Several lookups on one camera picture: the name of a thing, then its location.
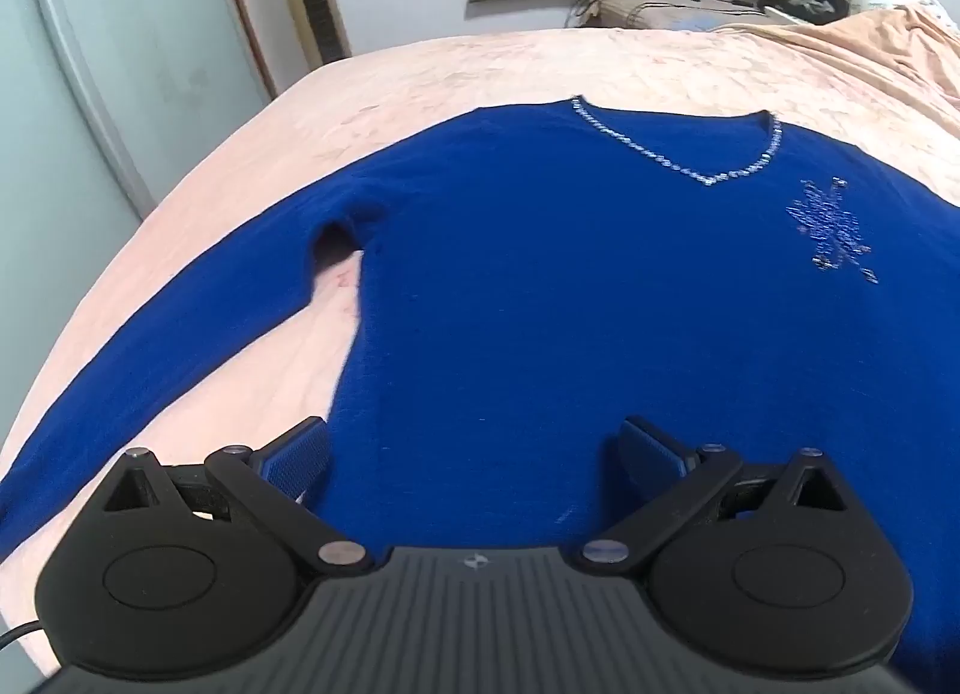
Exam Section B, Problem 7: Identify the blue knit sweater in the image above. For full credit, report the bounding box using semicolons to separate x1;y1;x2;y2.
0;95;960;674

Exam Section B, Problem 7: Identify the black cloth item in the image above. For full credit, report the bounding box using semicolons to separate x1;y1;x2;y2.
757;0;854;27

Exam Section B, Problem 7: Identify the orange blanket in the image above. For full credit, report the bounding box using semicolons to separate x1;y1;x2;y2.
712;5;960;166

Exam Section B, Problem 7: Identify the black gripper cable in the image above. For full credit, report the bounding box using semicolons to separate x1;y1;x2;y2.
0;619;44;656

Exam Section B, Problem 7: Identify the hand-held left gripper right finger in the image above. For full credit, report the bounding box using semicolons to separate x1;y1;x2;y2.
577;416;854;579

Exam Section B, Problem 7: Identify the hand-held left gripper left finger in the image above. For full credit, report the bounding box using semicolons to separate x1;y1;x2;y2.
101;416;376;579

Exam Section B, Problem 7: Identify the frosted glass wardrobe door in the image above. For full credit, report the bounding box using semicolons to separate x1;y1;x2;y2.
19;0;275;222

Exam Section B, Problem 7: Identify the pink floral bed sheet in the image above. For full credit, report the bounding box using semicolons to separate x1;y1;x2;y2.
0;25;960;669

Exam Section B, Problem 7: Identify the beige patterned pillow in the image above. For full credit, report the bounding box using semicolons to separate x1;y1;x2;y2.
574;0;773;32

